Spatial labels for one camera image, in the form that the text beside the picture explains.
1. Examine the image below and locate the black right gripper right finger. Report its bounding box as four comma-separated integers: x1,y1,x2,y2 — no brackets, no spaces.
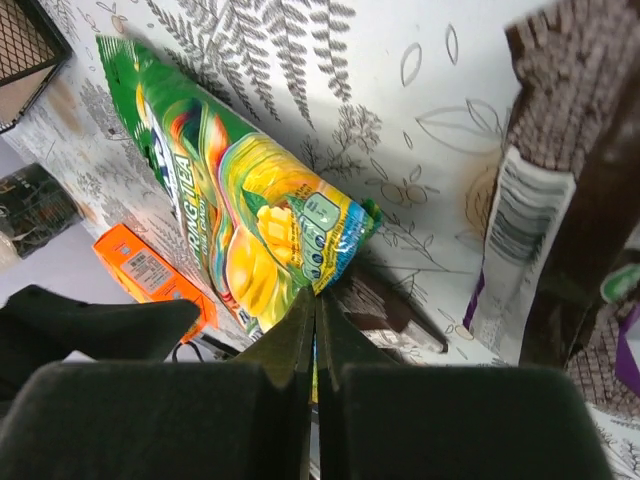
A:
315,294,612,479

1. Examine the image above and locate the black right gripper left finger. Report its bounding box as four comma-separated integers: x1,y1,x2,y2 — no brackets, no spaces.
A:
1,287,309,479

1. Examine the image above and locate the brown candy bag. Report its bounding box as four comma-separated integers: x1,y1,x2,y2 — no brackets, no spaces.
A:
332,265,449,354

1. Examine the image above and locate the green yellow candy bag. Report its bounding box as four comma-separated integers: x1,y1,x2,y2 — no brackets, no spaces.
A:
96,35,382,339

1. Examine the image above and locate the brown candy bag barcode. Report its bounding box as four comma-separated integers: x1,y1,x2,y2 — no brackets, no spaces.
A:
464,1,639,417

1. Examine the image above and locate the orange Scrub Daddy box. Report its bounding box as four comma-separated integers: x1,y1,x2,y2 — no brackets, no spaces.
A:
93,224,218,343

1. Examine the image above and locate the black wire wooden shelf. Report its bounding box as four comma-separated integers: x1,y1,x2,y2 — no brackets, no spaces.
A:
1,0,72,133

